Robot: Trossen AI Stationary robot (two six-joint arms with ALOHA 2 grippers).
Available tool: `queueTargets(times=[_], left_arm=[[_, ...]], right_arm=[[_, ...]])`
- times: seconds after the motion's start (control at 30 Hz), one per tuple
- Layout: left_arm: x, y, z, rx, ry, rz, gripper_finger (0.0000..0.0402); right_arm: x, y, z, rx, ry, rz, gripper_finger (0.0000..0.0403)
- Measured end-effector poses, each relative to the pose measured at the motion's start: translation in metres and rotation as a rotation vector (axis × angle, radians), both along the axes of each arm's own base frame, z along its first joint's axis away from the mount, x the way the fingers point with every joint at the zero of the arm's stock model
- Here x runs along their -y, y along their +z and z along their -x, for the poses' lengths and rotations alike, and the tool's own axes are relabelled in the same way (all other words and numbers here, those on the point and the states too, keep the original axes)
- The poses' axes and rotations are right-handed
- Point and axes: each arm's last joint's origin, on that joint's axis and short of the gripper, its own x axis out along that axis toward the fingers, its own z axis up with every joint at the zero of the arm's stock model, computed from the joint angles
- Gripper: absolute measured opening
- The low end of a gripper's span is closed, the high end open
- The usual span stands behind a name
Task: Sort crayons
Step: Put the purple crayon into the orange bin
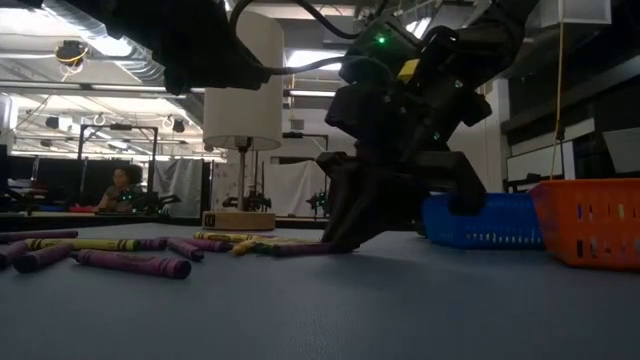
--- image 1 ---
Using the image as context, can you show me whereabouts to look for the blue plastic basket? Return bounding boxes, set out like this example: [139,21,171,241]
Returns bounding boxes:
[421,192,545,250]

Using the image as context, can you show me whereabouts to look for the white hanging sheet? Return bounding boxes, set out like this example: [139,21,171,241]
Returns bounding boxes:
[262,159,326,214]
[152,158,204,219]

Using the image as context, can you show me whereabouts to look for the ceiling cable reel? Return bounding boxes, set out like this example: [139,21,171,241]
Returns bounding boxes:
[54,39,90,69]

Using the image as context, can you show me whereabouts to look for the person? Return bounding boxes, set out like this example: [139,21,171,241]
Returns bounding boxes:
[94,164,145,212]

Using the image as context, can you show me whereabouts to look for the thick black cable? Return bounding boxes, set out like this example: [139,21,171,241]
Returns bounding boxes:
[227,0,386,76]

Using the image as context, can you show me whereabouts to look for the black table frame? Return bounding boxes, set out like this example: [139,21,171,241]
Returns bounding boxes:
[0,212,331,232]

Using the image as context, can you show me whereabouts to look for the ceiling light strip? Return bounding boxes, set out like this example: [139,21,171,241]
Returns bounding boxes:
[287,89,337,99]

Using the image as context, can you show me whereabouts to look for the yellow cable tag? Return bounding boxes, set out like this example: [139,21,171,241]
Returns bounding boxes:
[397,58,421,84]

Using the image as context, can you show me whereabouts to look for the table lamp white shade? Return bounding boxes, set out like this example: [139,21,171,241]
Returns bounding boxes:
[202,9,285,231]

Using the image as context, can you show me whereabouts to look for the black frame rig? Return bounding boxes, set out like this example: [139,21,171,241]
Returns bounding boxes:
[77,123,159,211]

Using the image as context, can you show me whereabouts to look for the orange plastic basket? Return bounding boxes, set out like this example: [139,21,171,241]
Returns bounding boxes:
[528,178,640,273]

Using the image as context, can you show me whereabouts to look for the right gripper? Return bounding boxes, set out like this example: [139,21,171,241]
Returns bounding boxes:
[315,55,494,250]

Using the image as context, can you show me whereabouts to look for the whiteboard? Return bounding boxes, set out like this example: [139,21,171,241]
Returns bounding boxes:
[506,141,576,184]

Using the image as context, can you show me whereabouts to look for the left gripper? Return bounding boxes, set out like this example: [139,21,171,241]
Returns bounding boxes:
[107,0,274,95]

